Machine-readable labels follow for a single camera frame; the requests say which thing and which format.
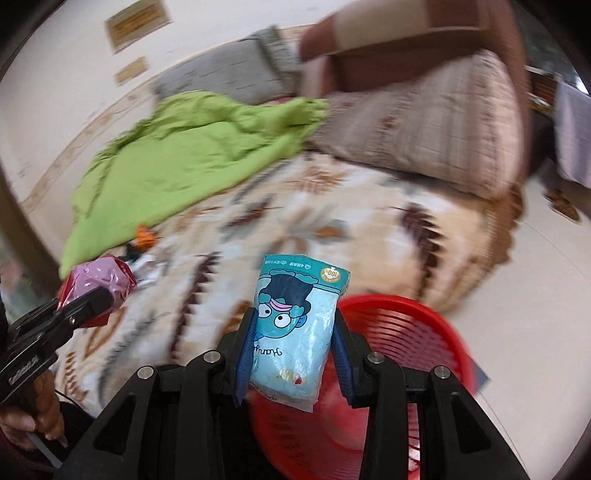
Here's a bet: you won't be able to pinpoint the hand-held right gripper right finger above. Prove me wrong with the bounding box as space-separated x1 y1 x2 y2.
332 307 532 480

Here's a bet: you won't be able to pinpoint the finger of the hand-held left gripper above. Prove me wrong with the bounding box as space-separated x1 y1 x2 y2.
56 286 116 330

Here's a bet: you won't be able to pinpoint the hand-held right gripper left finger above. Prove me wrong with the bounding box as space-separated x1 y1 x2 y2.
55 307 259 480

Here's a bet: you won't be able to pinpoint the pink foil wrapper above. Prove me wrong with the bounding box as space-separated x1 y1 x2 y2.
58 256 138 324

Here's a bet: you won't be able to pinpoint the blue cartoon tissue packet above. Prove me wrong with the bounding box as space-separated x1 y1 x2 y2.
248 253 352 414

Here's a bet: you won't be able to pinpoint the red plastic mesh basket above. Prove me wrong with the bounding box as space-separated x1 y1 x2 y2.
249 294 476 480

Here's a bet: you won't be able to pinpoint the person's left hand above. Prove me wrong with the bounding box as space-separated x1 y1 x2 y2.
0 369 66 451

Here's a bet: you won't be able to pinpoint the white paper scraps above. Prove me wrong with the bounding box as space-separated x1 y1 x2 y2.
133 253 172 286

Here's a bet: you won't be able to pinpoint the leaf printed blanket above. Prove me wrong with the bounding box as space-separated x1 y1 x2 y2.
46 152 527 416

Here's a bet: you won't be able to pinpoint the green quilt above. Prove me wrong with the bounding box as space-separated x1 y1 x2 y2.
59 90 329 280

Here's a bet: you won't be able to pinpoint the striped beige pillow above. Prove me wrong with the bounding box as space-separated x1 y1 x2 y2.
307 50 525 199

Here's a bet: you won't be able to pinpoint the grey pillow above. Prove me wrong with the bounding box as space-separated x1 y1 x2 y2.
152 25 305 104

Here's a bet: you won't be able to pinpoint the brown patterned slipper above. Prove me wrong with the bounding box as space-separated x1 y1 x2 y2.
544 187 581 224

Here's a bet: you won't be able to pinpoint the brown upholstered headboard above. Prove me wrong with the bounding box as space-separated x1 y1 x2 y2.
300 0 532 185

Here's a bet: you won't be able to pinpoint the purple tablecloth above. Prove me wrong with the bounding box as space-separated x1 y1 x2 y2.
554 83 591 195

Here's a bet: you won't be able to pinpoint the small framed wall plaque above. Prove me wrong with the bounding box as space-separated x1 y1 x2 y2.
115 56 149 86

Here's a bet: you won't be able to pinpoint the large framed wall plaque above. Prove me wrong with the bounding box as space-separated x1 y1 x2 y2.
105 0 174 54

